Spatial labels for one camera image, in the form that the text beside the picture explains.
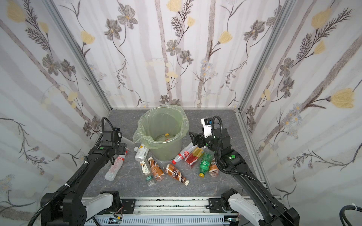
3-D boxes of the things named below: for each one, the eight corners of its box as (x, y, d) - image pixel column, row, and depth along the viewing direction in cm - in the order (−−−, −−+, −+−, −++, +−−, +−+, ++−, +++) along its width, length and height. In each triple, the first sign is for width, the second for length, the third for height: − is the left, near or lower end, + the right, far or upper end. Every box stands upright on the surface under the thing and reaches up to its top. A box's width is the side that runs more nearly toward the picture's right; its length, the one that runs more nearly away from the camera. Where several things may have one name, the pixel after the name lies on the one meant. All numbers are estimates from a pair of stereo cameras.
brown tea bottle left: (157, 182, 83) (156, 180, 80) (147, 161, 91) (145, 158, 87) (166, 176, 85) (165, 174, 82) (155, 157, 93) (154, 154, 90)
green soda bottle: (196, 176, 87) (197, 173, 82) (202, 154, 96) (203, 150, 92) (207, 179, 85) (209, 176, 81) (211, 157, 95) (213, 153, 90)
